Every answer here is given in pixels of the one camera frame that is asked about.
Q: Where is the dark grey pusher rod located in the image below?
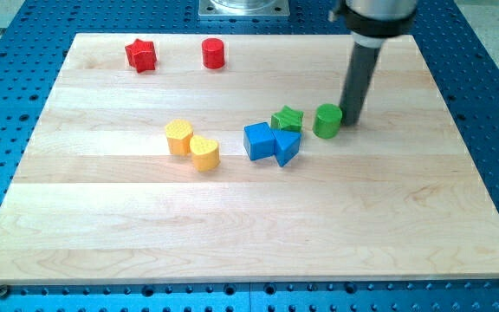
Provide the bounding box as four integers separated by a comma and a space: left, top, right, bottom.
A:
339, 43, 380, 127

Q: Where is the green cylinder block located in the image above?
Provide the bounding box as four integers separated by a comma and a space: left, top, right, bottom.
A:
313, 103, 343, 139

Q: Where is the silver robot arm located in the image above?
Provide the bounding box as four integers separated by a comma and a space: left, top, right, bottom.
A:
328, 0, 418, 127

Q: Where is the green star block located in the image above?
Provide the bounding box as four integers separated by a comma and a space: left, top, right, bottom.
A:
270, 106, 304, 133

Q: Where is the red star block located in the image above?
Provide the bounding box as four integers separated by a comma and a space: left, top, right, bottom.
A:
125, 39, 157, 73

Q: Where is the blue triangle block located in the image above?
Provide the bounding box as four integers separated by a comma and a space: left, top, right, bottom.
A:
272, 129, 301, 167

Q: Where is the blue cube block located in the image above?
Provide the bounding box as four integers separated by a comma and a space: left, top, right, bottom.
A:
243, 122, 275, 160

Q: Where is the red cylinder block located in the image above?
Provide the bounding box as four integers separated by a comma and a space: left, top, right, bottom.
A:
201, 38, 225, 69

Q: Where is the yellow heart block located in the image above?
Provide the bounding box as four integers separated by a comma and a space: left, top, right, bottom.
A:
190, 135, 220, 172

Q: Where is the yellow hexagon block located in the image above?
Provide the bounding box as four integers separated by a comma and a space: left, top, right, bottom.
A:
165, 119, 193, 156

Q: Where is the light wooden board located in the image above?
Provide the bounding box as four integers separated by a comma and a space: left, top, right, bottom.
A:
0, 33, 499, 285

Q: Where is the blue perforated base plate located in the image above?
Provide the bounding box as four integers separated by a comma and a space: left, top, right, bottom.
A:
0, 1, 499, 311

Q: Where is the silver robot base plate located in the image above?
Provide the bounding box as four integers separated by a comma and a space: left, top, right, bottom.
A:
198, 0, 290, 18

